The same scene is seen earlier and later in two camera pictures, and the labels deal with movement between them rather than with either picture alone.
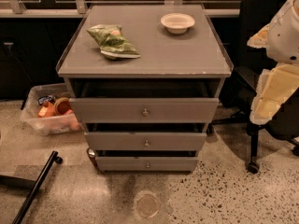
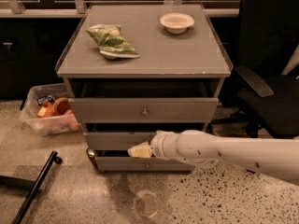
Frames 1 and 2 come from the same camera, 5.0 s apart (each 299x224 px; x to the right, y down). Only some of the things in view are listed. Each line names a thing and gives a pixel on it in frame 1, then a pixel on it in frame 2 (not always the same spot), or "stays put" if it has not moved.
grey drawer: x=145 y=141 stays put
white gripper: x=285 y=36 to x=160 y=147
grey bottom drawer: x=147 y=163 stays put
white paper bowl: x=177 y=22 stays put
